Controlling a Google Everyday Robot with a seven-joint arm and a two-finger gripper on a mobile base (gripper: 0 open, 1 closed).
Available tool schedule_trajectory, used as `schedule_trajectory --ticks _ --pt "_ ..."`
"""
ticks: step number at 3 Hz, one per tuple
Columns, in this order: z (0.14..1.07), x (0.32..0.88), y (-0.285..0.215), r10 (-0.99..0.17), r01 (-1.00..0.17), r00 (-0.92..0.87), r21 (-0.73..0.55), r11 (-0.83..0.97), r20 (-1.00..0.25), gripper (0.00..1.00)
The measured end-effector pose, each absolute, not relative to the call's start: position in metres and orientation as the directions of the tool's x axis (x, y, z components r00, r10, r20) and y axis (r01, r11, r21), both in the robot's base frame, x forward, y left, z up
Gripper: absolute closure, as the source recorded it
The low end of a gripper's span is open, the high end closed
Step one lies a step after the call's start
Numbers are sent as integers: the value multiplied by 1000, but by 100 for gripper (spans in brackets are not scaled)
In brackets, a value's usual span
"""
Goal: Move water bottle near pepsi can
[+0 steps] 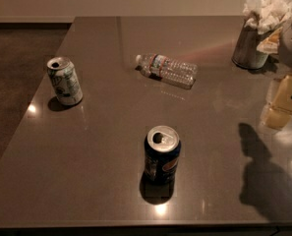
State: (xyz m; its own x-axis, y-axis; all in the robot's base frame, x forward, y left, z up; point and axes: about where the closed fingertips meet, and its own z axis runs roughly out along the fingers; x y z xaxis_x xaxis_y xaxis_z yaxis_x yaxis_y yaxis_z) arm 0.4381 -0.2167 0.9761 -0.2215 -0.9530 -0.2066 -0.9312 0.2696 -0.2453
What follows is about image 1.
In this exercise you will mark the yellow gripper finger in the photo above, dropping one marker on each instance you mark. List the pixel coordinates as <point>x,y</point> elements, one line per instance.
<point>278,109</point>
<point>269,42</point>

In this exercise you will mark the clear plastic water bottle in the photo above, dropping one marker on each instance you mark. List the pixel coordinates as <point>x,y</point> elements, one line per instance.
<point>171,71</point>

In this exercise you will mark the blue pepsi can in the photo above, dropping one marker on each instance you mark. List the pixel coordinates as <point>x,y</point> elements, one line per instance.
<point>162,150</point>

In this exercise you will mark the white green soda can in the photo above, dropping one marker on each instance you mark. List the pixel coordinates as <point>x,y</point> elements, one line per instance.
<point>62,74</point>

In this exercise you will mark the grey metal napkin cup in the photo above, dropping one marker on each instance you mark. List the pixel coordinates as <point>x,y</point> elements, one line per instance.
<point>246,55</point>

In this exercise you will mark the white crumpled paper napkins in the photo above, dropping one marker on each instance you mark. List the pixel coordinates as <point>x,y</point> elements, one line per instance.
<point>266,15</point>

